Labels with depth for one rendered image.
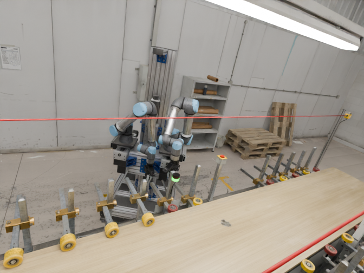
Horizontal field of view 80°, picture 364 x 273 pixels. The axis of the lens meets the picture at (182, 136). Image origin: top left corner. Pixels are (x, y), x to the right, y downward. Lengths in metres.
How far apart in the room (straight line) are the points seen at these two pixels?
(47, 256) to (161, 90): 1.65
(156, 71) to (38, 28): 2.08
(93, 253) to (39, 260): 0.27
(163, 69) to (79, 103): 2.13
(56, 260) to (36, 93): 2.94
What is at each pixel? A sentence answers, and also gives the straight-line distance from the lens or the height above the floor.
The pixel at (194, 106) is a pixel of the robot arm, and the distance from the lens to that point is 1.95.
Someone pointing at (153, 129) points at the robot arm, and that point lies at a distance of 2.09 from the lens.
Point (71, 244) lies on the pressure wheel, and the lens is 1.52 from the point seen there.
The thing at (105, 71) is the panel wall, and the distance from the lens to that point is 3.96.
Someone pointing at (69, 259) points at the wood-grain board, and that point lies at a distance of 1.51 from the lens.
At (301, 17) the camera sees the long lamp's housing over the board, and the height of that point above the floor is 2.36.
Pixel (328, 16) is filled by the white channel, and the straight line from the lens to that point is 1.80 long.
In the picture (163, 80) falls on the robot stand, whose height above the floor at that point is 1.72.
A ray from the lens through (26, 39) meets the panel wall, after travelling 3.90.
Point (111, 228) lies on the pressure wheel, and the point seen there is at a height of 0.98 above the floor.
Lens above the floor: 2.10
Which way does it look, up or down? 23 degrees down
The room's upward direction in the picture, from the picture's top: 11 degrees clockwise
